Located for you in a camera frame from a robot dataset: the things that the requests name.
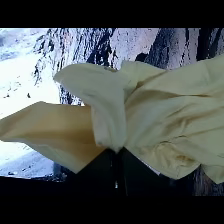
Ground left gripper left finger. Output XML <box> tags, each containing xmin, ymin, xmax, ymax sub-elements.
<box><xmin>65</xmin><ymin>148</ymin><xmax>118</xmax><ymax>197</ymax></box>

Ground pale yellow T-shirt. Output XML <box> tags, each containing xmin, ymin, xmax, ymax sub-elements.
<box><xmin>0</xmin><ymin>55</ymin><xmax>224</xmax><ymax>185</ymax></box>

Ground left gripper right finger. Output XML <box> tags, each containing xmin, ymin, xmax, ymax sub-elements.
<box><xmin>118</xmin><ymin>146</ymin><xmax>174</xmax><ymax>197</ymax></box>

